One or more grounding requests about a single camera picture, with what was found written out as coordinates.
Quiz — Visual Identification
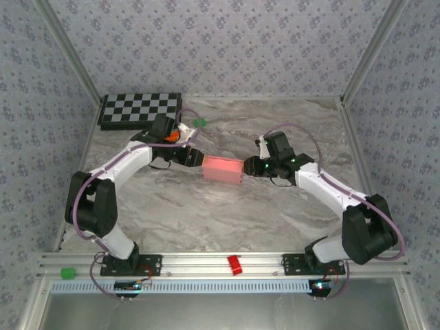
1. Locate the pink paper box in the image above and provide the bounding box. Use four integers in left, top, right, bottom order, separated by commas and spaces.
201, 155, 245, 185

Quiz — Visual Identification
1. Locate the black grey checkerboard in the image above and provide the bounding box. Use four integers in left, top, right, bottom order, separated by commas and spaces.
98, 92, 183, 132

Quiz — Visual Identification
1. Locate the red block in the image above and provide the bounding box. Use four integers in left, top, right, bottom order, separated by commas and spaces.
228, 254, 243, 276

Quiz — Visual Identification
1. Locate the grey metal sheet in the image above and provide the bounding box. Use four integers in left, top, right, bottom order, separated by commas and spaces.
20, 278, 424, 330

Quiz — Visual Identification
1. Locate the right aluminium side rail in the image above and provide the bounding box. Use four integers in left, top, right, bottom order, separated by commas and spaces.
338, 98, 393, 252

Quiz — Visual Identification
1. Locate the aluminium side rail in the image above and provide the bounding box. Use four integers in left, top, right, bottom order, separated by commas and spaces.
53, 98, 104, 254
338, 98, 393, 252

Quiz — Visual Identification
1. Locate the left aluminium side rail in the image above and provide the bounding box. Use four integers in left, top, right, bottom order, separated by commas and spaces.
53, 98, 104, 254

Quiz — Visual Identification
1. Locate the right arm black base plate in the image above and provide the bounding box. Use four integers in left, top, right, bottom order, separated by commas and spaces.
281, 253, 346, 277

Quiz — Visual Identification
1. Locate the aluminium mounting rail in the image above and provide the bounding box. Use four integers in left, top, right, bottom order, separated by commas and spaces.
37, 250, 412, 279

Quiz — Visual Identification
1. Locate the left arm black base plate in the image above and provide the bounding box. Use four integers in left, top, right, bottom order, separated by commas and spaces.
100, 253, 163, 277

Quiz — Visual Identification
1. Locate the light blue slotted cable duct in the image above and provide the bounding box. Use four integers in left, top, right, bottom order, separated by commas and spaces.
50, 278, 312, 294

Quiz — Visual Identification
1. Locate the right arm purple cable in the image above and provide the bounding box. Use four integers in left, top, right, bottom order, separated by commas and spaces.
263, 122, 406, 300

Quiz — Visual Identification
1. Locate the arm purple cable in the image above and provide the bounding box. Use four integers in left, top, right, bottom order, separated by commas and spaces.
70, 109, 201, 302
263, 122, 406, 300

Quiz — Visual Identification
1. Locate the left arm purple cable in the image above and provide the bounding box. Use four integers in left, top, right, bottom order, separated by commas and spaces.
70, 109, 201, 302

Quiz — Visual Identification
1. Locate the left aluminium corner post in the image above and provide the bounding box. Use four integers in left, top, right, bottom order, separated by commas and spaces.
32, 0, 104, 104

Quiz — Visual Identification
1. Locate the aluminium corner post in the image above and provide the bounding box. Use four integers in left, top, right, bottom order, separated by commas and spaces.
32, 0, 104, 104
340, 0, 412, 104

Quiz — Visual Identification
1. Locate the right aluminium corner post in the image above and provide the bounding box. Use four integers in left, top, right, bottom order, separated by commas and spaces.
340, 0, 412, 104

